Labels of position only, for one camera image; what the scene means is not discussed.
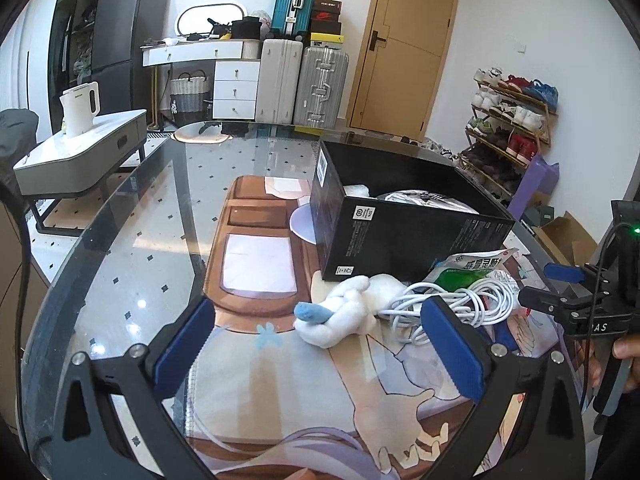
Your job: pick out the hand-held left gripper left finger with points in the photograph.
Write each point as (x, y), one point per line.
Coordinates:
(182, 350)

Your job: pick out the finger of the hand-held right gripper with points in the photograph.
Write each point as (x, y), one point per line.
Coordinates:
(542, 297)
(565, 272)

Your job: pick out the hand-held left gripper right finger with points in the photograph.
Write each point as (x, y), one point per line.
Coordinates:
(452, 347)

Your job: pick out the green medicine packet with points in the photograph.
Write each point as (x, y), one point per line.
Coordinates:
(460, 272)

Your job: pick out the white plush toy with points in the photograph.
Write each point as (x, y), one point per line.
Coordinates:
(345, 310)

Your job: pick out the black cardboard box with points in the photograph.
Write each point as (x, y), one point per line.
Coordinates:
(400, 240)

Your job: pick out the person's right hand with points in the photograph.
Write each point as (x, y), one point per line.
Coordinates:
(630, 347)

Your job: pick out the open cardboard box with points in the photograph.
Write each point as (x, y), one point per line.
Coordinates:
(562, 242)

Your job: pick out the purple bag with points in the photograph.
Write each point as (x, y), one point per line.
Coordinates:
(535, 185)

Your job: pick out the printed table mat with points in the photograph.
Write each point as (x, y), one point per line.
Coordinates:
(280, 385)

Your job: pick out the shoe rack with shoes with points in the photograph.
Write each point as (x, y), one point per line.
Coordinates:
(505, 130)

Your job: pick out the round white rug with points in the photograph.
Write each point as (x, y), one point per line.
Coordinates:
(195, 132)

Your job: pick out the white coffee table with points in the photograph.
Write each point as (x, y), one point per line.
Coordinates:
(85, 155)

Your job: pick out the woven laundry basket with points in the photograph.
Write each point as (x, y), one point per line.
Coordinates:
(189, 95)

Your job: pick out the wooden door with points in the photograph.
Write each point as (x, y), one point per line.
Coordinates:
(400, 75)

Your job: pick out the white electric kettle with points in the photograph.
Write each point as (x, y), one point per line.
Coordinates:
(77, 110)

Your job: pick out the dark cloth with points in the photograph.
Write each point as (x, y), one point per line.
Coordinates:
(15, 145)

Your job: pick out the white vanity desk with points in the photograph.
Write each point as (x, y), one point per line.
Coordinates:
(235, 87)

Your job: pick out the white suitcase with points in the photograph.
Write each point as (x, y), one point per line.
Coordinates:
(277, 80)

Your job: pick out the silver suitcase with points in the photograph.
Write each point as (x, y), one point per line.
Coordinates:
(320, 87)

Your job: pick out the black refrigerator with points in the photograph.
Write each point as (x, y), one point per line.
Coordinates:
(125, 35)

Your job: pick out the black bag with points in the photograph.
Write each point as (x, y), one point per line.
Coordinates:
(246, 29)

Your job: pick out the oval mirror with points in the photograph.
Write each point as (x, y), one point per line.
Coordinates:
(200, 20)

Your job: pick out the black display cabinet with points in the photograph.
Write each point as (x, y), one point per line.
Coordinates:
(72, 25)

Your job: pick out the stack of shoe boxes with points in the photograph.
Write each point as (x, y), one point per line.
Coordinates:
(326, 17)

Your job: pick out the teal suitcase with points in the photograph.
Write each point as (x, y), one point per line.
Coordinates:
(292, 2)

